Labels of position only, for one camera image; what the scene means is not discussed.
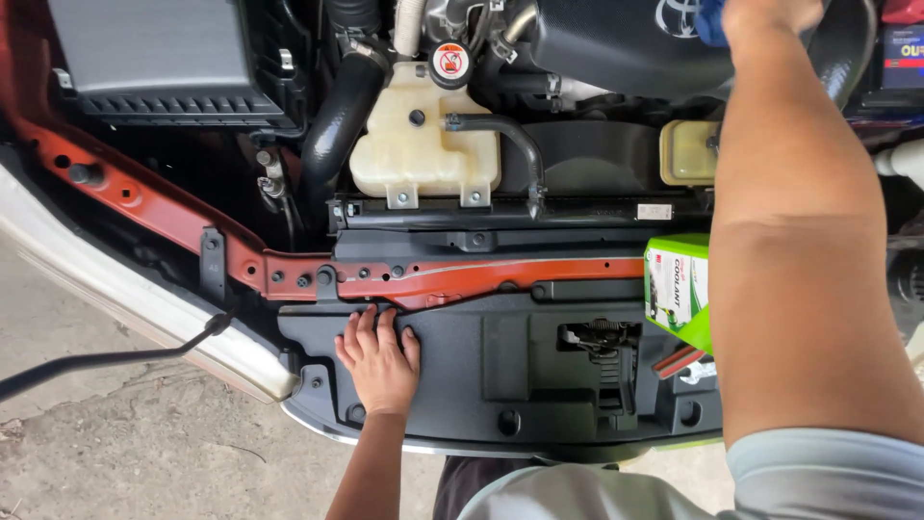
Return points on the person's right hand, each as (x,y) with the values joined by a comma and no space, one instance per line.
(769,18)

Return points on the person's left hand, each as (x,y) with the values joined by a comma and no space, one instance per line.
(381,368)

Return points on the blue cloth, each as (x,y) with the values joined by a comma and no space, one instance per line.
(711,22)

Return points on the black plastic radiator cover panel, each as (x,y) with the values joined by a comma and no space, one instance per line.
(462,368)

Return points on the blue car battery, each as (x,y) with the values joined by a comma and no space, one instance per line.
(904,58)

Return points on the person's dark shorts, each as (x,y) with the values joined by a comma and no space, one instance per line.
(469,487)

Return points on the black engine cover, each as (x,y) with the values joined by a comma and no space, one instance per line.
(613,47)

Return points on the yellowish small fluid tank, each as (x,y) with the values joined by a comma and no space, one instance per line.
(686,153)

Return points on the white pipe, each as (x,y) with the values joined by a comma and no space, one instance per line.
(902,160)

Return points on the white translucent coolant reservoir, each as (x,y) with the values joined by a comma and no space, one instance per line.
(422,162)

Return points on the metal hood latch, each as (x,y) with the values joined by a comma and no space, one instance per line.
(598,336)

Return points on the white car bumper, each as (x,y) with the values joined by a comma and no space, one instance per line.
(144,307)

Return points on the black radiator top tank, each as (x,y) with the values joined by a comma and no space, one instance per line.
(577,211)

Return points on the black hood prop rod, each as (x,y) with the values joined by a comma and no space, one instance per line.
(108,358)

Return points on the green coolant box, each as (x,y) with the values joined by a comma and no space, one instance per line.
(675,282)

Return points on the black radiator cap red label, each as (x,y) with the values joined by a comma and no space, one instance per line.
(451,63)

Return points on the grey black air filter box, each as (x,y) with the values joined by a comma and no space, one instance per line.
(151,50)

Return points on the person's grey shirt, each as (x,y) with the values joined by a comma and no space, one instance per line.
(794,484)

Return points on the black metal bracket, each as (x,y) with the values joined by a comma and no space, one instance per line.
(214,263)

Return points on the red car body frame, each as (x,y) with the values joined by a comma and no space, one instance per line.
(148,201)

